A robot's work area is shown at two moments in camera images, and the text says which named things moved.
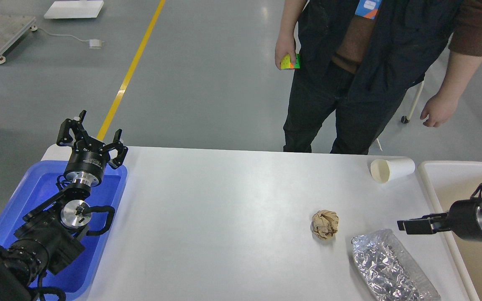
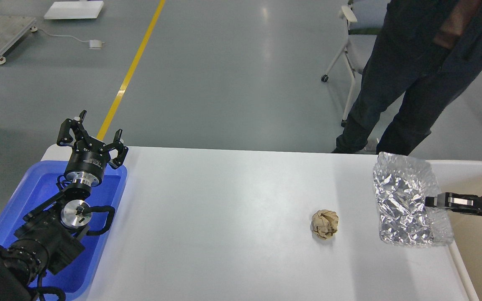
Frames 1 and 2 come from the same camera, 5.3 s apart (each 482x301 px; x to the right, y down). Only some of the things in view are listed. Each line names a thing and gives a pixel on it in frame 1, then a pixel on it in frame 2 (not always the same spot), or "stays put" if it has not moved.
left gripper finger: (77, 127) stays put
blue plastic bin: (37, 184) stays put
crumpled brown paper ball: (324, 224) stays put
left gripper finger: (122, 150) stays put
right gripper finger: (429, 224) -> (460, 203)
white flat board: (80, 9) stays put
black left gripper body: (86, 163) stays put
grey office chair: (405, 119) -> (365, 20)
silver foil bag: (386, 271) -> (401, 182)
